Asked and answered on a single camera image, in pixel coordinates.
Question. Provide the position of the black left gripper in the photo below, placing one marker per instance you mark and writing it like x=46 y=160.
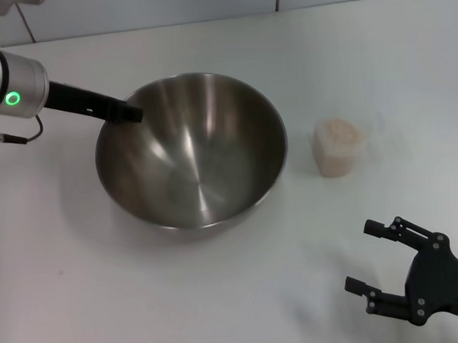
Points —
x=73 y=98

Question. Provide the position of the stainless steel mixing bowl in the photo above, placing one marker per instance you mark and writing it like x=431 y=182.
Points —
x=198 y=161

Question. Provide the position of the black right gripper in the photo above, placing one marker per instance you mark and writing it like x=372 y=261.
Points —
x=443 y=283

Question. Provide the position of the white rice grains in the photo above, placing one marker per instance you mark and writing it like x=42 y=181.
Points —
x=339 y=136

